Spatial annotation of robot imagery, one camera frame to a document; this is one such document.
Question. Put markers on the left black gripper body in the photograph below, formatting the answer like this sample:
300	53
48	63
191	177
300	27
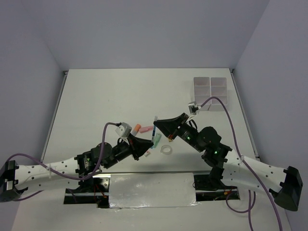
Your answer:
121	150

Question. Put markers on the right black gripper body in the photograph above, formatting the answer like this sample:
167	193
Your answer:
187	134

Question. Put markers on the blue pen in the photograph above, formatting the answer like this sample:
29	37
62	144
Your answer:
154	128

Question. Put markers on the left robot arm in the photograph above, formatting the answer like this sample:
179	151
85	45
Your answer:
16	179

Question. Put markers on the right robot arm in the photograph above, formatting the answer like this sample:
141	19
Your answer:
229	168

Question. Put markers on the green stapler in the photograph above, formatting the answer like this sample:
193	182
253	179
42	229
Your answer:
156	140

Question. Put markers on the orange capped clear tube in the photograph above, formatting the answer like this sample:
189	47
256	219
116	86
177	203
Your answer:
136	130

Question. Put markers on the clear tape roll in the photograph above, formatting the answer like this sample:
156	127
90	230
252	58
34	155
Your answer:
166	150

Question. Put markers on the silver foil covered plate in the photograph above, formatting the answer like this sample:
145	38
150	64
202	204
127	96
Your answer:
152	190

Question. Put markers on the left white compartment container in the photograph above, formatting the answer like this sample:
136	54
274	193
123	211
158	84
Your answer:
201	89

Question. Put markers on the white compartment container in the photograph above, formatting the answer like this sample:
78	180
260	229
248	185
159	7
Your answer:
201	89
218	87

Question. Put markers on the right white compartment container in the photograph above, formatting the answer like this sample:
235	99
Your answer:
218	87

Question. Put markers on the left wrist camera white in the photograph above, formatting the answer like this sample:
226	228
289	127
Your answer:
123	130

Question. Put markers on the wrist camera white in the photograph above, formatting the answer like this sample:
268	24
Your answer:
193	109
123	130

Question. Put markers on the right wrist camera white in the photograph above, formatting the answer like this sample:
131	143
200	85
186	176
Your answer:
193	109

